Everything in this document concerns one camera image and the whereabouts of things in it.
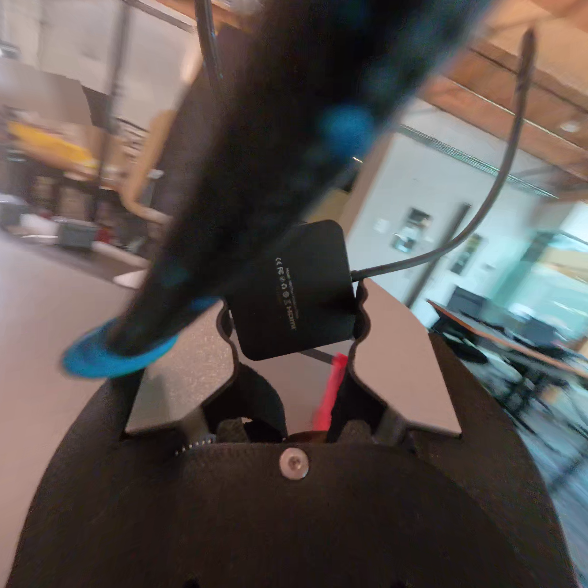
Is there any wooden office desk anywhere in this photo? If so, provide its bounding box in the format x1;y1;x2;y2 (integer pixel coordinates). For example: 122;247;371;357
427;299;588;382

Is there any black office chair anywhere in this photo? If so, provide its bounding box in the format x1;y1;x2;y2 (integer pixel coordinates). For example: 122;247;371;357
448;285;483;318

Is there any black adapter pigtail cable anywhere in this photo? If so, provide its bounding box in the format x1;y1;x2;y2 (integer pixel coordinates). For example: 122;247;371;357
351;28;539;282

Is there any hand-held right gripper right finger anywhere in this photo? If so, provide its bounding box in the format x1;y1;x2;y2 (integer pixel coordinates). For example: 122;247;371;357
347;277;463;437

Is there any black square adapter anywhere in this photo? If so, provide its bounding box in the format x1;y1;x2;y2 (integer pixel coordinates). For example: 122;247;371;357
227;220;358;362

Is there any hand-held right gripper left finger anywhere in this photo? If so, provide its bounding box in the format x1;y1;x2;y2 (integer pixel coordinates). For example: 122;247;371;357
123;301;240;436

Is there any dark framed wall sign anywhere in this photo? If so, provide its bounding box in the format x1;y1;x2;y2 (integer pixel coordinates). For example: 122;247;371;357
393;208;432;253

